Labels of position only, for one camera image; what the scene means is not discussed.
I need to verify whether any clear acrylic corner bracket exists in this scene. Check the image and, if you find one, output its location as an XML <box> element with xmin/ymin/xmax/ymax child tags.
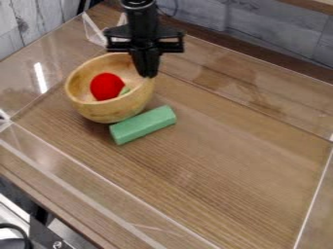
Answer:
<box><xmin>82</xmin><ymin>12</ymin><xmax>127</xmax><ymax>48</ymax></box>

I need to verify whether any green rectangular block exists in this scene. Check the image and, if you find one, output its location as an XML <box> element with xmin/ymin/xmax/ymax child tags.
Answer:
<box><xmin>110</xmin><ymin>105</ymin><xmax>177</xmax><ymax>145</ymax></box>

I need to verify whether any wooden bowl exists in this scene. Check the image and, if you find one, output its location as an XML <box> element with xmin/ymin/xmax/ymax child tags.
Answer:
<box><xmin>65</xmin><ymin>53</ymin><xmax>155</xmax><ymax>124</ymax></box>

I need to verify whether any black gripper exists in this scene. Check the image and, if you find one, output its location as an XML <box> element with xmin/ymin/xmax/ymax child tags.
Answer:
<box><xmin>103</xmin><ymin>24</ymin><xmax>185</xmax><ymax>78</ymax></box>

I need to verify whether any red strawberry toy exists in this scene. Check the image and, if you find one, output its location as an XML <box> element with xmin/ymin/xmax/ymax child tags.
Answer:
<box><xmin>90</xmin><ymin>73</ymin><xmax>130</xmax><ymax>101</ymax></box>

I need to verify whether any black metal table bracket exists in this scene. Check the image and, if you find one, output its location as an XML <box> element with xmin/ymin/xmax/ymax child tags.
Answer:
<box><xmin>28</xmin><ymin>217</ymin><xmax>75</xmax><ymax>249</ymax></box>

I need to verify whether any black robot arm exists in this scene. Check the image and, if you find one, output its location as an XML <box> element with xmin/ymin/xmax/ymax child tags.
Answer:
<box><xmin>103</xmin><ymin>0</ymin><xmax>185</xmax><ymax>78</ymax></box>

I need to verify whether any black cable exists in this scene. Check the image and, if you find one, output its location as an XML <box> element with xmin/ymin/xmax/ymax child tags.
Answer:
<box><xmin>0</xmin><ymin>223</ymin><xmax>32</xmax><ymax>249</ymax></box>

